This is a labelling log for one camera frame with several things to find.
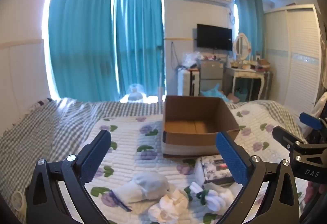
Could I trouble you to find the white suitcase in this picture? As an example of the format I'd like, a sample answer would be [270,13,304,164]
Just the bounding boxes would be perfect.
[177,69,201,97]

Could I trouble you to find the white louvred wardrobe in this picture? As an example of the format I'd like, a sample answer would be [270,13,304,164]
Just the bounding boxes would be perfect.
[263,4,327,115]

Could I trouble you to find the white oval mirror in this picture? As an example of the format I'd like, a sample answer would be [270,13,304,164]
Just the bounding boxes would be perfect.
[233,33,252,65]

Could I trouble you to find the cream cloth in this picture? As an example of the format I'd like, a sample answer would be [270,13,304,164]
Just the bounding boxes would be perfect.
[149,188,189,224]

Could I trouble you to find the blue plastic bag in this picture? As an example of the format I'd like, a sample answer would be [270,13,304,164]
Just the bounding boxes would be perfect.
[200,83,227,101]

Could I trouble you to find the white and green soft toy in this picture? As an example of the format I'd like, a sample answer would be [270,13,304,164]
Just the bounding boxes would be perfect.
[184,181,235,211]

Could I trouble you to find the white dressing table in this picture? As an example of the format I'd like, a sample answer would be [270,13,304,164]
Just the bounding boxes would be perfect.
[224,64,272,102]

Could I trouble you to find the silver mini fridge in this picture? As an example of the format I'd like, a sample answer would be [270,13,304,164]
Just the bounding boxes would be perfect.
[199,59,225,96]

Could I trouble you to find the short teal curtain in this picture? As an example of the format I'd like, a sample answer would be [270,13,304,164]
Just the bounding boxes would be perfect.
[231,0,265,61]

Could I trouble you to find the white floor fan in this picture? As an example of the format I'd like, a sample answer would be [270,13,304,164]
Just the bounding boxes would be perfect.
[125,83,147,103]

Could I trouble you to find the purple string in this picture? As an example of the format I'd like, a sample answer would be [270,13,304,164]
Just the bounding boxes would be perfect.
[109,189,133,212]

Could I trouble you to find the floral tissue pack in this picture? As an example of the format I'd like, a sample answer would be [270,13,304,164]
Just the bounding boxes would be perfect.
[195,156,239,186]

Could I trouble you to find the small cardboard box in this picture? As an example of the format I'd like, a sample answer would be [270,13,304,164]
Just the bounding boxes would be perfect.
[227,92,241,103]

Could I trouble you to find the black wall television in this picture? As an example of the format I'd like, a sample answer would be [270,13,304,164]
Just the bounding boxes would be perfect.
[196,24,233,52]

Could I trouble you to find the person's right hand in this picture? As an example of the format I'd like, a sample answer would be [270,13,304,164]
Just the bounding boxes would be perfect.
[305,180,324,213]

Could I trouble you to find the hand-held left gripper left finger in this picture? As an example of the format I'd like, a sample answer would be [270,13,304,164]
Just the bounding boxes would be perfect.
[26,129,112,224]

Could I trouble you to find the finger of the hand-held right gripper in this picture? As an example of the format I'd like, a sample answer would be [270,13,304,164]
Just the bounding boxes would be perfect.
[272,125,307,156]
[299,112,327,131]

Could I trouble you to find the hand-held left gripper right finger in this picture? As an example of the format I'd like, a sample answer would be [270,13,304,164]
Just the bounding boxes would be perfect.
[215,131,300,224]

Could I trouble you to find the brown cardboard box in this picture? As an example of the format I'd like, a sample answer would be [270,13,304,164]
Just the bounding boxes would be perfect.
[162,95,240,159]

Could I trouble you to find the clear tape roll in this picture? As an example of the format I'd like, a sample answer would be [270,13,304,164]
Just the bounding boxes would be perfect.
[11,190,26,209]

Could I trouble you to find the light grey sock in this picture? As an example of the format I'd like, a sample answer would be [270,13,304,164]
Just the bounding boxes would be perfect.
[112,172,171,204]

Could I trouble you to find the clear plastic bags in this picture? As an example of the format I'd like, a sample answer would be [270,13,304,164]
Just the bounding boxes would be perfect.
[180,50,202,70]

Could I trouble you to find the floral white quilt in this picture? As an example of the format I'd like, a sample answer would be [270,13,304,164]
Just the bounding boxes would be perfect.
[60,99,311,224]

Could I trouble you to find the wide teal curtain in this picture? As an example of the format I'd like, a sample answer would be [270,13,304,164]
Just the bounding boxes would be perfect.
[48,0,120,102]

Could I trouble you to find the narrow teal curtain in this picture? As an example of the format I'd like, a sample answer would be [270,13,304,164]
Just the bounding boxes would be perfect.
[114,0,166,102]

